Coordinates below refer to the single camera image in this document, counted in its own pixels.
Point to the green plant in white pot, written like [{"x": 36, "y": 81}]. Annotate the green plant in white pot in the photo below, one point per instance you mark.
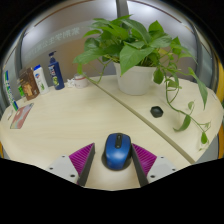
[{"x": 135, "y": 78}]

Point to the small white jar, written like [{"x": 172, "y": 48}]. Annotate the small white jar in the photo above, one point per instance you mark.
[{"x": 81, "y": 81}]

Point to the brown cardboard box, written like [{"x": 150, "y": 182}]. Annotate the brown cardboard box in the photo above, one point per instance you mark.
[{"x": 29, "y": 85}]

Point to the dark blue pump bottle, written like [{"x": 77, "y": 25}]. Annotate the dark blue pump bottle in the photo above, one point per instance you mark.
[{"x": 56, "y": 75}]

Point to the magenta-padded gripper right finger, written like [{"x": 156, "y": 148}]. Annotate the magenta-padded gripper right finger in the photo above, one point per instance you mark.
[{"x": 153, "y": 165}]

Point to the pastel multicolour mouse pad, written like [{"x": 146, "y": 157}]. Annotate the pastel multicolour mouse pad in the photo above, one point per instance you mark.
[{"x": 21, "y": 115}]

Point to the crumpled white wrapper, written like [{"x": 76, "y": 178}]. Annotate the crumpled white wrapper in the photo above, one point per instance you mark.
[{"x": 70, "y": 83}]

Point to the white bottle with blue cap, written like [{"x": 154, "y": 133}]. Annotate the white bottle with blue cap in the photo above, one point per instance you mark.
[{"x": 40, "y": 80}]

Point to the blue computer mouse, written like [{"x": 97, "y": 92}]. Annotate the blue computer mouse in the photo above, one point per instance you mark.
[{"x": 117, "y": 150}]

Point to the small black hexagonal object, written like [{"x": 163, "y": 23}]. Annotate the small black hexagonal object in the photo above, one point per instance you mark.
[{"x": 156, "y": 111}]

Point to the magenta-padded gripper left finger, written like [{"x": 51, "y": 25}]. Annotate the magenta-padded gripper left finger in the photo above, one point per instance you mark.
[{"x": 71, "y": 165}]

